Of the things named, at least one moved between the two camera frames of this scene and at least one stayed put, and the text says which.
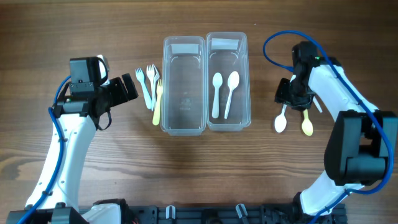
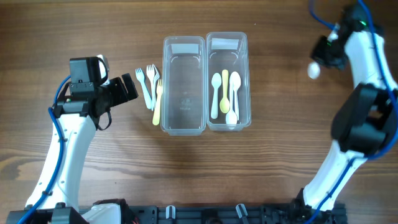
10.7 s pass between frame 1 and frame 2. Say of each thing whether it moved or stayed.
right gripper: moved
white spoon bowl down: moved
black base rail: stayed
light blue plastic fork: stayed
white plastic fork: stayed
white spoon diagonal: stayed
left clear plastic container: stayed
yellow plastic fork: stayed
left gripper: stayed
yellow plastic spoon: moved
